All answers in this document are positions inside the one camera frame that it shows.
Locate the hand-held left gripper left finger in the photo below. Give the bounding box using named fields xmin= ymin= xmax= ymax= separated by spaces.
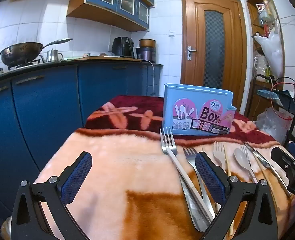
xmin=11 ymin=151 xmax=92 ymax=240

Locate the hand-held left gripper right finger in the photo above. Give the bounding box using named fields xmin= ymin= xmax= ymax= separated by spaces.
xmin=195 ymin=151 xmax=279 ymax=240

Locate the wooden chopstick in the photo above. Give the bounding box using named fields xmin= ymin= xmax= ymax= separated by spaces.
xmin=224 ymin=147 xmax=234 ymax=237

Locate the beige plastic fork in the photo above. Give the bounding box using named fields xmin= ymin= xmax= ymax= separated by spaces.
xmin=213 ymin=141 xmax=228 ymax=170

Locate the all metal fork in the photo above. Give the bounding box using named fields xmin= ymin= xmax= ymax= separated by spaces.
xmin=182 ymin=147 xmax=209 ymax=232

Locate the beige plastic spoon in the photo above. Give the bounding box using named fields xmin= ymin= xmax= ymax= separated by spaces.
xmin=234 ymin=148 xmax=258 ymax=183

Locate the white handled metal fork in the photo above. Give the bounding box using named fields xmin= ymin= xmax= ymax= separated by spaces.
xmin=159 ymin=127 xmax=216 ymax=224

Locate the blue plastic utensil box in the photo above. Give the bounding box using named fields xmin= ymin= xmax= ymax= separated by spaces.
xmin=162 ymin=83 xmax=236 ymax=136

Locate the black metal cart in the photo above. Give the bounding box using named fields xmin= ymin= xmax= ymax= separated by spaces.
xmin=252 ymin=74 xmax=295 ymax=155

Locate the clear plastic bag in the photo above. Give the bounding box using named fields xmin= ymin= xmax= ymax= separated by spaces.
xmin=257 ymin=107 xmax=294 ymax=143

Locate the peach and maroon floral blanket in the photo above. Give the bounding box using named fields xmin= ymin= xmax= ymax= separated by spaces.
xmin=0 ymin=95 xmax=295 ymax=240

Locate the blue patterned box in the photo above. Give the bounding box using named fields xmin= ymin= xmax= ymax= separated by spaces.
xmin=256 ymin=89 xmax=293 ymax=108

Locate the blue kitchen base cabinet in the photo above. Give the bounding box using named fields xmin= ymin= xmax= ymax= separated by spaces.
xmin=0 ymin=64 xmax=163 ymax=218

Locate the white plastic bag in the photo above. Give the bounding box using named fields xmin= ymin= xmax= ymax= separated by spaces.
xmin=253 ymin=26 xmax=284 ymax=78

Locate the wooden door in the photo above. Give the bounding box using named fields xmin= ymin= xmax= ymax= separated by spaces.
xmin=181 ymin=0 xmax=248 ymax=115

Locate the steel kettle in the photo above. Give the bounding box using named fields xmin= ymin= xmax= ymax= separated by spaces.
xmin=40 ymin=49 xmax=63 ymax=62

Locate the gas stove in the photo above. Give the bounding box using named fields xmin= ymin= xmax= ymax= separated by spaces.
xmin=8 ymin=59 xmax=41 ymax=70

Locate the black wok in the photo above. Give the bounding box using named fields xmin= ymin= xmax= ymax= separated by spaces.
xmin=0 ymin=38 xmax=73 ymax=67

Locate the black air fryer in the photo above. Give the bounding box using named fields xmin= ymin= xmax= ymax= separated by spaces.
xmin=112 ymin=37 xmax=135 ymax=57

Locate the dark rice cooker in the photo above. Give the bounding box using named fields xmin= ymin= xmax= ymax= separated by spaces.
xmin=136 ymin=47 xmax=156 ymax=62

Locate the copper pot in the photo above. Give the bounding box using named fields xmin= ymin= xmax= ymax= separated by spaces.
xmin=139 ymin=39 xmax=157 ymax=48

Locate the red cable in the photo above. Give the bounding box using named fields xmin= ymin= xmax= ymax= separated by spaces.
xmin=270 ymin=74 xmax=295 ymax=120

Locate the white power cable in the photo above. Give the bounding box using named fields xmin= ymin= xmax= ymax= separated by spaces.
xmin=140 ymin=59 xmax=155 ymax=97

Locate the metal door handle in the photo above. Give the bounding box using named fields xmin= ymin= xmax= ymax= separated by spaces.
xmin=187 ymin=46 xmax=197 ymax=61

